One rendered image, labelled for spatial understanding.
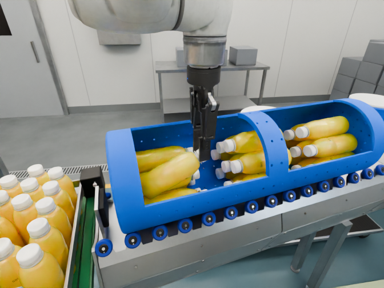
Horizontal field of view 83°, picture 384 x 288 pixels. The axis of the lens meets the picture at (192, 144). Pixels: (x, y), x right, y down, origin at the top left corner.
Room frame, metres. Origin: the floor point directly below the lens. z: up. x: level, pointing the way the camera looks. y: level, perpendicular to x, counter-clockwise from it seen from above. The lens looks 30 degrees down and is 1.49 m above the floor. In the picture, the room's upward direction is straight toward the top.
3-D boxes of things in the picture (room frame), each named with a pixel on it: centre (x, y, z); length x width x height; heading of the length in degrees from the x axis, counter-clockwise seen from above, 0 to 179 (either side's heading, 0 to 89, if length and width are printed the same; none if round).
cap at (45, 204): (0.40, 0.37, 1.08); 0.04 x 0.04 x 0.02
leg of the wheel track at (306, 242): (0.87, -0.71, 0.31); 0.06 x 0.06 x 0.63; 19
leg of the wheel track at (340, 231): (0.74, -0.75, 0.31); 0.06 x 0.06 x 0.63; 19
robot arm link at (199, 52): (0.50, -0.03, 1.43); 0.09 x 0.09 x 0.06
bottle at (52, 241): (0.33, 0.35, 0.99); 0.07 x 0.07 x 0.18
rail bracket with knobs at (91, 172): (0.64, 0.37, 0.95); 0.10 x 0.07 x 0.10; 19
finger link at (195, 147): (0.52, -0.02, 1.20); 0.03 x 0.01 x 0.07; 109
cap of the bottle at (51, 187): (0.47, 0.39, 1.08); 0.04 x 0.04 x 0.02
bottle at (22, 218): (0.41, 0.44, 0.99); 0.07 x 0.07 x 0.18
